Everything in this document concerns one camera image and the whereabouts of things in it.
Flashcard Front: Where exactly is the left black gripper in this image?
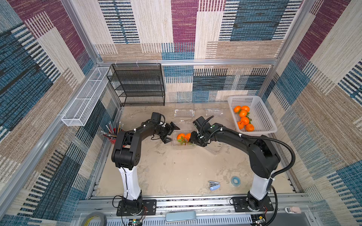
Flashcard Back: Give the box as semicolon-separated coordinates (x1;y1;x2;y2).
157;122;182;144

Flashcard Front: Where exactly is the clear clamshell container front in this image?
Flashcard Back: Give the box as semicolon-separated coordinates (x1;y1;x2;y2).
171;130;196;149

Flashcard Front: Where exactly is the clear clamshell container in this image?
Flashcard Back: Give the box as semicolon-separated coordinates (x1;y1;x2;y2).
205;108;225;117
174;109;195;118
171;130;196;149
205;141;229;155

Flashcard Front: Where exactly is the clear clamshell container back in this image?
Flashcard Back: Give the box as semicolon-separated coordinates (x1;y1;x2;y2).
205;108;225;117

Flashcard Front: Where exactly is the orange pair with leaves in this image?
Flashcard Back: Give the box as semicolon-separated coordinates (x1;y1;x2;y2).
234;105;250;113

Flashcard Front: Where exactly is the white plastic perforated basket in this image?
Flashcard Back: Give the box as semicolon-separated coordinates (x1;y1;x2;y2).
227;95;278;136

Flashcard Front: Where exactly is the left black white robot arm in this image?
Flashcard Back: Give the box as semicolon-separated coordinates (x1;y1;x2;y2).
111;112;180;217

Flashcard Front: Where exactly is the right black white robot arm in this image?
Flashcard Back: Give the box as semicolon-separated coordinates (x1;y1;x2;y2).
189;116;281;211

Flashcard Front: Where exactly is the blue stapler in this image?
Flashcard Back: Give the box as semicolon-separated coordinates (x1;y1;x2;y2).
209;181;221;191

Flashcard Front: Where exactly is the blue tape roll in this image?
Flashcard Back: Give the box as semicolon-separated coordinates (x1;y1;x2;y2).
231;176;241;187

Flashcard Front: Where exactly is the red pencil cup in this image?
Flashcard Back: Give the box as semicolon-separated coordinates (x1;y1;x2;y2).
101;121;123;145

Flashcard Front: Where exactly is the light blue bar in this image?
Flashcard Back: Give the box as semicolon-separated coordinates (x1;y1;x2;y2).
166;211;196;222

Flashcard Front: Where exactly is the grey tape roll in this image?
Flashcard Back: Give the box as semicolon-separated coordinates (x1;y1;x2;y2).
80;211;107;226

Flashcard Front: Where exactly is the pink white small device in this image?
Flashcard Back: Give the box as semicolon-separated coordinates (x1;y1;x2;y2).
284;207;302;214

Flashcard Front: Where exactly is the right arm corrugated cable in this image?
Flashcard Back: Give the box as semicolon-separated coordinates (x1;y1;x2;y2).
240;133;296;226

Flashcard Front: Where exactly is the black wire shelf rack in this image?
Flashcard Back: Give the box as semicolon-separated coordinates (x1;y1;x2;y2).
107;63;166;107

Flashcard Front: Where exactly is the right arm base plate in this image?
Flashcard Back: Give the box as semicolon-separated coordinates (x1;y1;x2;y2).
230;195;274;212

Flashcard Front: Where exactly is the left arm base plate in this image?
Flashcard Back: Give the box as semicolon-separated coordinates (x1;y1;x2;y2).
116;199;157;217

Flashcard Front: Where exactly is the white wire mesh tray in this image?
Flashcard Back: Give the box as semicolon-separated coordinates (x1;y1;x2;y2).
61;67;108;127

